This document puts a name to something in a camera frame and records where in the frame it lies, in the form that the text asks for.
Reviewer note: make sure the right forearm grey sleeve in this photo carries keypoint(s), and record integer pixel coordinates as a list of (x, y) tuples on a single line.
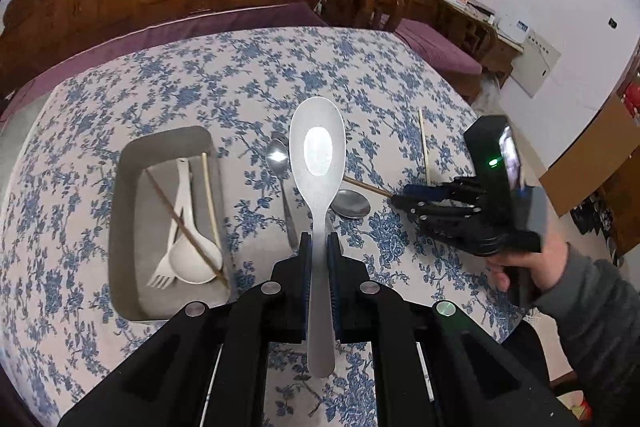
[(597, 314)]

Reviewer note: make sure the white device on side table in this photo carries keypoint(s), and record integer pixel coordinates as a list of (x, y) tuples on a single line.
[(513, 28)]

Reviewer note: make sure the brown chopstick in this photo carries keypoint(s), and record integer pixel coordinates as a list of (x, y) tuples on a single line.
[(368, 187), (181, 227)]

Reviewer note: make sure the cream chopstick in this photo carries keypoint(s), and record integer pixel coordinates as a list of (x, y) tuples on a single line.
[(210, 201), (424, 147)]

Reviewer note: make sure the blue floral tablecloth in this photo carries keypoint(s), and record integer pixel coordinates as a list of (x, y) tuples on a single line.
[(60, 334)]

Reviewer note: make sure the cardboard box on floor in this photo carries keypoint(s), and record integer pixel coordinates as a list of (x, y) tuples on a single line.
[(595, 155)]

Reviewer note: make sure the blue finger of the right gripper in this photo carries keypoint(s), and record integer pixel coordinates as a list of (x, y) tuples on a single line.
[(425, 192), (411, 205)]

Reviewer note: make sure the white wall panel cabinet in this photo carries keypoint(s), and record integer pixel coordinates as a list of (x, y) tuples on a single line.
[(533, 66)]

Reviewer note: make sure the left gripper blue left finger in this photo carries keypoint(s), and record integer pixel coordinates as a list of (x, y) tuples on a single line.
[(205, 366)]

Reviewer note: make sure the right hand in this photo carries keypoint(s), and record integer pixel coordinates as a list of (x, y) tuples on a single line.
[(546, 268)]

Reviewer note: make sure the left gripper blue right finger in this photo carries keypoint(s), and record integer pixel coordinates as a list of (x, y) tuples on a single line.
[(433, 366)]

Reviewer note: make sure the smiley steel spoon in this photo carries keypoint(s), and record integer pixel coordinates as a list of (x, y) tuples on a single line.
[(317, 158)]

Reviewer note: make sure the purple armchair cushion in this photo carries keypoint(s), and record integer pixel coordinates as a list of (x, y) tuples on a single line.
[(435, 49)]

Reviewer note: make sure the small steel spoon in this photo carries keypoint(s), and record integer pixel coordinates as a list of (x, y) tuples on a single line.
[(277, 161)]

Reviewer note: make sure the wooden side table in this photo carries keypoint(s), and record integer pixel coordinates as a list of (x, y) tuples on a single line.
[(479, 39)]

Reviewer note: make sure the grey metal tray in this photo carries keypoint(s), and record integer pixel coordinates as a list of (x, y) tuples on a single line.
[(139, 228)]

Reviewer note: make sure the white plastic fork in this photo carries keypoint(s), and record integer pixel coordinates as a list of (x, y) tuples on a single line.
[(164, 275)]

